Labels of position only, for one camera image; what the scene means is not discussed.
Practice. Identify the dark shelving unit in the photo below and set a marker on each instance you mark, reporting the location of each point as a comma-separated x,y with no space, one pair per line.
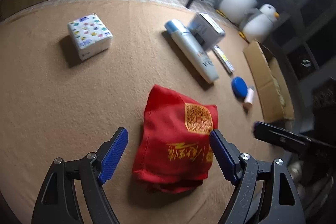
305,46

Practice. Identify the brown cardboard box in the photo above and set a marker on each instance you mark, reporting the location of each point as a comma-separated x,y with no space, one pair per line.
270,84

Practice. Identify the patterned white tissue pack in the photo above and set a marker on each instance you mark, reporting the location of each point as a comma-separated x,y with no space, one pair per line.
90,35

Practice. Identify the clear silver rectangular box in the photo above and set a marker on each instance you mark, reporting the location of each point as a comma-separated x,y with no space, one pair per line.
206,31

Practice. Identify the white Aqua sunscreen tube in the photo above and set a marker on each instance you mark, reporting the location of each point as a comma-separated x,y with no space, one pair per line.
196,55

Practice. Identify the slim white patterned stick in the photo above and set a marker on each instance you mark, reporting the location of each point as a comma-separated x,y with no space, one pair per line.
223,59

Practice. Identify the blue round lid jar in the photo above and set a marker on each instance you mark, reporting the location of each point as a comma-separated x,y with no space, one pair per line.
239,87

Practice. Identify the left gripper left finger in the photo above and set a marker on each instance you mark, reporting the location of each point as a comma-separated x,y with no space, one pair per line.
57,201

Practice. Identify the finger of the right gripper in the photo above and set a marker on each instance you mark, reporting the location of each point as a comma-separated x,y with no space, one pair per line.
298,144

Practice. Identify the red drawstring cloth bag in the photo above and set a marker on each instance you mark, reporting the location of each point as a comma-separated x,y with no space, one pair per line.
174,155

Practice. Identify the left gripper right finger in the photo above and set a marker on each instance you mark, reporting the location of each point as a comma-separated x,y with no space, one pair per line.
264,191

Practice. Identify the small white pink bottle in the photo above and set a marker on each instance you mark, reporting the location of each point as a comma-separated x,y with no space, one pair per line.
248,100

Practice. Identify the small white penguin plush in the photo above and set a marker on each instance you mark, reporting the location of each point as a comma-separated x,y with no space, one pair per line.
258,23

